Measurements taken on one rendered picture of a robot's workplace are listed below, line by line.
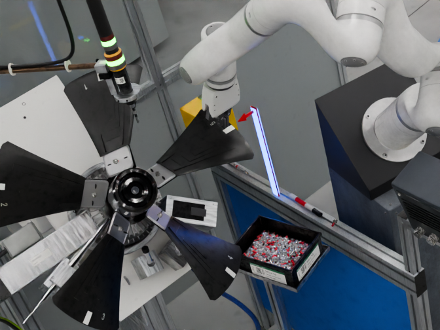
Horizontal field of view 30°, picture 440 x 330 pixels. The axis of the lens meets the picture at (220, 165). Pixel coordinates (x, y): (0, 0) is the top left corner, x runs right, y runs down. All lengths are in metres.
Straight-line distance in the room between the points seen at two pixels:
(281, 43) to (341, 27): 1.66
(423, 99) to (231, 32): 0.48
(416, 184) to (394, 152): 0.47
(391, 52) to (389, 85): 0.60
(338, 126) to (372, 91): 0.15
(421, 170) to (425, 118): 0.14
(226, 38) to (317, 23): 0.29
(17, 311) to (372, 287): 1.19
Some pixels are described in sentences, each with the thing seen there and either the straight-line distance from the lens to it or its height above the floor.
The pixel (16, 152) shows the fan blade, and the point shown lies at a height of 1.40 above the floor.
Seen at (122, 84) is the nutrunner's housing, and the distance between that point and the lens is 2.03.
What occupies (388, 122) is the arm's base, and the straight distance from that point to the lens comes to 2.25.
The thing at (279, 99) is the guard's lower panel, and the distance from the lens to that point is 3.42.
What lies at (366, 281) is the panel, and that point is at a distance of 2.45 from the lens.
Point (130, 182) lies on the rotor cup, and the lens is 2.12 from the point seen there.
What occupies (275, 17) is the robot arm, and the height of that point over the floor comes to 1.66.
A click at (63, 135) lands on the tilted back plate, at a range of 2.41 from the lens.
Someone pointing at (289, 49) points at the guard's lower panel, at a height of 0.80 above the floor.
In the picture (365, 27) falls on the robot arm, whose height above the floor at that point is 1.63.
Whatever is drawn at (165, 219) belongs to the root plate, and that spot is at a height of 1.10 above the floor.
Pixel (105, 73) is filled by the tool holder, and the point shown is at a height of 1.52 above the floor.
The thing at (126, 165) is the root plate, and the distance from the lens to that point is 2.17.
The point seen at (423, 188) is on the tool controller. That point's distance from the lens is 1.88.
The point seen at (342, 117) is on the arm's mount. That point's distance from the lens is 2.34.
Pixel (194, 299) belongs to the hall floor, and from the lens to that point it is 3.52.
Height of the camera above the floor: 2.46
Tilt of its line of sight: 36 degrees down
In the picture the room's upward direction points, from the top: 17 degrees counter-clockwise
